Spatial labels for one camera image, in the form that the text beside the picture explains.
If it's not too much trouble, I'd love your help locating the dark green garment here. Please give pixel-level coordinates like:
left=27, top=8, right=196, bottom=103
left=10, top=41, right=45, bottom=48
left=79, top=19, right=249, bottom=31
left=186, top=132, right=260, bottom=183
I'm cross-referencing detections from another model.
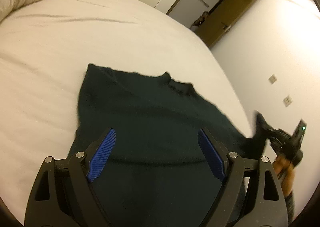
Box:
left=69, top=64, right=266, bottom=226

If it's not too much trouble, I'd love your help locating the right forearm dark sleeve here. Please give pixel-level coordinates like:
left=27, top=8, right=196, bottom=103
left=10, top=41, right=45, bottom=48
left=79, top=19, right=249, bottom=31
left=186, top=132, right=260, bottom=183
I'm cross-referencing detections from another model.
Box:
left=285, top=191, right=295, bottom=225

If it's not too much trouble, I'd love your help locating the person's right hand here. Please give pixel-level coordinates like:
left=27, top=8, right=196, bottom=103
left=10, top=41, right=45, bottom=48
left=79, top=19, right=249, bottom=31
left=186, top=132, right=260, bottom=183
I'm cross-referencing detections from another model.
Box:
left=272, top=155, right=295, bottom=198

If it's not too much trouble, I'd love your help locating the brown wooden door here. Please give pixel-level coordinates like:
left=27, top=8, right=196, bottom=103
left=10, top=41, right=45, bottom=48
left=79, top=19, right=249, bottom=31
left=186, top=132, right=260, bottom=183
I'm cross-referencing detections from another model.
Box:
left=195, top=0, right=257, bottom=48

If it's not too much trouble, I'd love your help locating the person in doorway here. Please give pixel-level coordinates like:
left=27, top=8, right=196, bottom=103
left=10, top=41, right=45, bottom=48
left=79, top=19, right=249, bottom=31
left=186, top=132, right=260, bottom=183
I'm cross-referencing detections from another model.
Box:
left=190, top=11, right=209, bottom=31

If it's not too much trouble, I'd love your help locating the white bed mattress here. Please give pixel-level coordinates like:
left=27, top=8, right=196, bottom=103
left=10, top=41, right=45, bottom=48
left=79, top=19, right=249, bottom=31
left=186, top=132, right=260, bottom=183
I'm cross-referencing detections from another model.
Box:
left=1, top=0, right=252, bottom=221

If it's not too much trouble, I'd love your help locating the lower wall socket plate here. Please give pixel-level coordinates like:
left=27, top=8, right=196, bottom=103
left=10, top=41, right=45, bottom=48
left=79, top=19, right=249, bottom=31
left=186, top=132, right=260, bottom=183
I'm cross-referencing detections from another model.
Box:
left=283, top=95, right=292, bottom=107

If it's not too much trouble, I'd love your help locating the upper wall switch plate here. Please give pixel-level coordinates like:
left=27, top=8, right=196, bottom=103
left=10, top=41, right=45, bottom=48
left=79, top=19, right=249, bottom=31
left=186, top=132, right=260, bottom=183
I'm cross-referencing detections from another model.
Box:
left=268, top=74, right=277, bottom=84

